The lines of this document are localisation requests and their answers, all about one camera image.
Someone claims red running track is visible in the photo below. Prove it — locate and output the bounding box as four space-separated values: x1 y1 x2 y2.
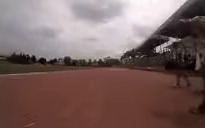
0 67 205 128

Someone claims row of trees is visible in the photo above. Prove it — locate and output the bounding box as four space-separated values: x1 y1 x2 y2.
6 52 122 66

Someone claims grandstand building with roof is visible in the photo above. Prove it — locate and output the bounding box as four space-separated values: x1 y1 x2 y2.
120 0 205 72

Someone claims green grass field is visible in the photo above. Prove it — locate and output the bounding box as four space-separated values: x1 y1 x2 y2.
0 62 106 76

